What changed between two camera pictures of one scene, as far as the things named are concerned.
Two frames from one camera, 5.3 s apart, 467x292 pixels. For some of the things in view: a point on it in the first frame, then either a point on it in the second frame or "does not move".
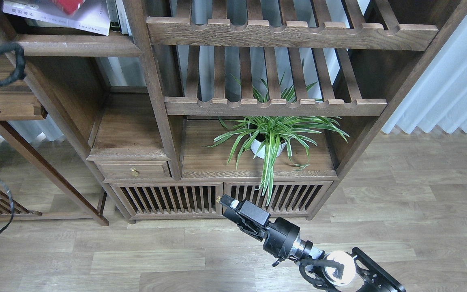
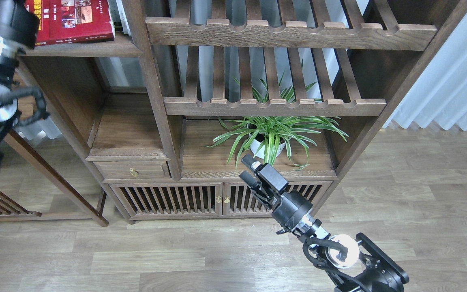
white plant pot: x=255 y=145 does not move
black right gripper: x=279 y=237 → x=290 y=210
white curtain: x=456 y=91 does not move
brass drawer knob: x=133 y=172 does not move
